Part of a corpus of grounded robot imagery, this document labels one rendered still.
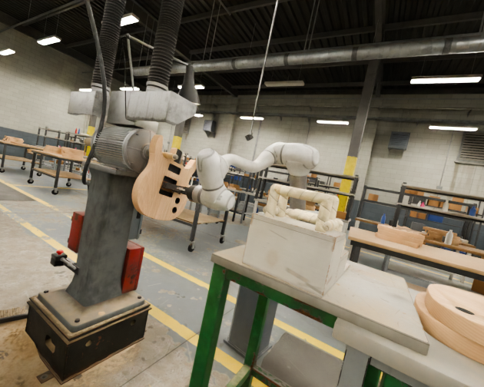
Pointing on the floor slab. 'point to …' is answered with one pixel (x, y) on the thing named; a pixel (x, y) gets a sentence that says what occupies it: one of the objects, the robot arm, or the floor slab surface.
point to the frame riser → (81, 342)
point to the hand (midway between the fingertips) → (168, 186)
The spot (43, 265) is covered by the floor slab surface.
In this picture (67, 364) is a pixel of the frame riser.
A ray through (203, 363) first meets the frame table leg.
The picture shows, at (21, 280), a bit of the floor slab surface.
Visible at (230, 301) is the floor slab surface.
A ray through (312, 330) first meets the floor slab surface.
